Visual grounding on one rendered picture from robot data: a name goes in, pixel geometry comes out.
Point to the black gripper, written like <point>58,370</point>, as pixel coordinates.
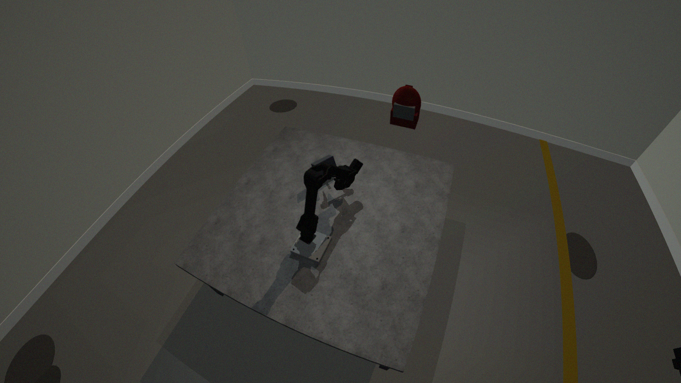
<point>331,175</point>

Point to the dark grey panel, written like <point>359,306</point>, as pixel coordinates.
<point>329,159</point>

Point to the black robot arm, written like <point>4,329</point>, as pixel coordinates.
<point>313,181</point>

